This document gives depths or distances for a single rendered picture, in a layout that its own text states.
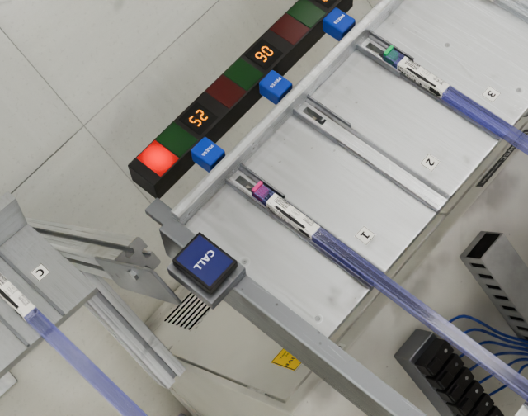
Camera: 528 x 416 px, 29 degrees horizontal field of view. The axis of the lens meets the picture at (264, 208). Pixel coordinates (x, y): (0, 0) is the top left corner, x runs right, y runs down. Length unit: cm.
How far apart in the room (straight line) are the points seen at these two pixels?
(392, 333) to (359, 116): 33
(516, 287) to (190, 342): 50
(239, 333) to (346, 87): 50
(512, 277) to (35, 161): 81
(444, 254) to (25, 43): 79
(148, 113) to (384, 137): 79
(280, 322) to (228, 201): 15
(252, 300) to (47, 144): 82
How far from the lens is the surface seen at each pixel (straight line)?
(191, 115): 113
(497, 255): 136
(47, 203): 176
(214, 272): 98
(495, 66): 117
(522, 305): 140
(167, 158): 111
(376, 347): 132
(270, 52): 117
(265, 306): 100
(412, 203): 106
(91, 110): 178
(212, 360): 149
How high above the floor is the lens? 168
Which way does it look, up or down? 61 degrees down
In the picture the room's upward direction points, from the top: 95 degrees clockwise
